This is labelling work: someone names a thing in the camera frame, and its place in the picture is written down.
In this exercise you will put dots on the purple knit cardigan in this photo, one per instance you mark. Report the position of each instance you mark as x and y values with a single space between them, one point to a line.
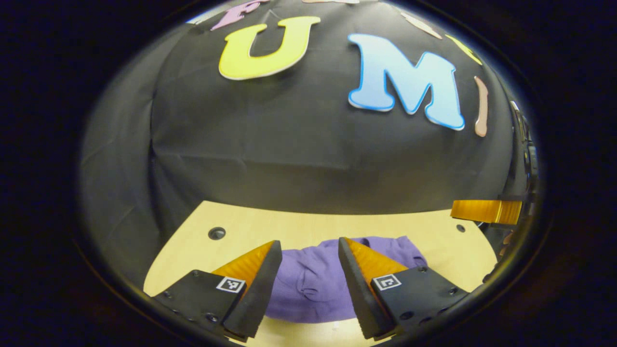
313 284

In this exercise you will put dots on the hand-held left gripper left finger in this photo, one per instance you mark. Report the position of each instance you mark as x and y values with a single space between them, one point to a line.
260 294

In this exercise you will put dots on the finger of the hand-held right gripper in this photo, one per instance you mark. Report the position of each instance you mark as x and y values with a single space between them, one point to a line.
482 211

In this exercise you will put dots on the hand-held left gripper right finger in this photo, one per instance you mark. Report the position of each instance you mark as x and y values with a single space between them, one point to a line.
359 294

